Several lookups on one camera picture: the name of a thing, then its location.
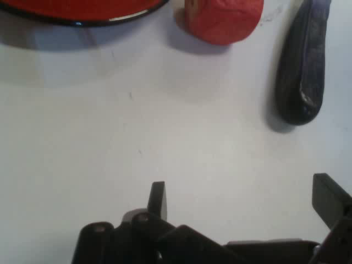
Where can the red plate with black rim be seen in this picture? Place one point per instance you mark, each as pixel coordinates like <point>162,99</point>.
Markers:
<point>68,8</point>

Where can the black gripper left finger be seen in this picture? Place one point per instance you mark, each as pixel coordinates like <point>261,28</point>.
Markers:
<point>132,242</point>

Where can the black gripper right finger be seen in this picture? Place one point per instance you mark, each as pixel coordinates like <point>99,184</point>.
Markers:
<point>330,203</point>

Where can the purple toy eggplant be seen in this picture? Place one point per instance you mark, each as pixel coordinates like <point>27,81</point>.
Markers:
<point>302,68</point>

